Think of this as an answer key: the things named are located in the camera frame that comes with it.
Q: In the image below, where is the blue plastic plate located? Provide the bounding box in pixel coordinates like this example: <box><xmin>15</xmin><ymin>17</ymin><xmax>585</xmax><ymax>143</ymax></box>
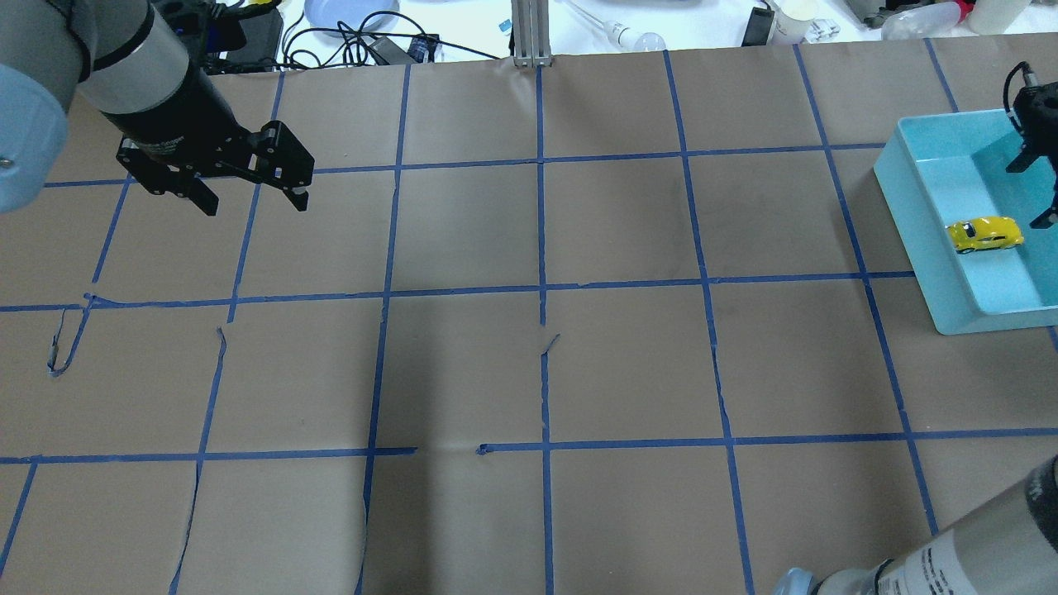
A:
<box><xmin>303</xmin><ymin>0</ymin><xmax>399</xmax><ymax>37</ymax></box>

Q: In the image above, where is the black power adapter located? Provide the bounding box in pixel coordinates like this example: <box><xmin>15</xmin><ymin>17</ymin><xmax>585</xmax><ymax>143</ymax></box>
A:
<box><xmin>224</xmin><ymin>7</ymin><xmax>284</xmax><ymax>73</ymax></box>

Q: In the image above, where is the light blue plastic bin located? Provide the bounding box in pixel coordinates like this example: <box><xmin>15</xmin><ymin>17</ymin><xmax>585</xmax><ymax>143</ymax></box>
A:
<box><xmin>874</xmin><ymin>109</ymin><xmax>1057</xmax><ymax>335</ymax></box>

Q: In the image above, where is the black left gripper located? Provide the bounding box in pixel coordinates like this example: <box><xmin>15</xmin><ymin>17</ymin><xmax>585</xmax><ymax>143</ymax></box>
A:
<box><xmin>116</xmin><ymin>121</ymin><xmax>315</xmax><ymax>217</ymax></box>

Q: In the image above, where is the aluminium frame post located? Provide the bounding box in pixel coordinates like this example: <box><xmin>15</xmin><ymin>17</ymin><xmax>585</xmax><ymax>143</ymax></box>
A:
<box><xmin>509</xmin><ymin>0</ymin><xmax>553</xmax><ymax>70</ymax></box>

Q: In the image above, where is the yellow toy beetle car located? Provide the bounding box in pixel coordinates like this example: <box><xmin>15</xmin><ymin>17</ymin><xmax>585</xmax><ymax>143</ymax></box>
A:
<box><xmin>946</xmin><ymin>216</ymin><xmax>1025</xmax><ymax>254</ymax></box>

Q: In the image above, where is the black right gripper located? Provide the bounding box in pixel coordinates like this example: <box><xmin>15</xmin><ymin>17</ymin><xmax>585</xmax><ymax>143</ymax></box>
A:
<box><xmin>1004</xmin><ymin>64</ymin><xmax>1058</xmax><ymax>230</ymax></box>

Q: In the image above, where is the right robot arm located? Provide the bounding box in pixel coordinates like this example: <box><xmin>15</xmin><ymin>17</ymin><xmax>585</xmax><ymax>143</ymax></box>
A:
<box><xmin>774</xmin><ymin>61</ymin><xmax>1056</xmax><ymax>594</ymax></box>

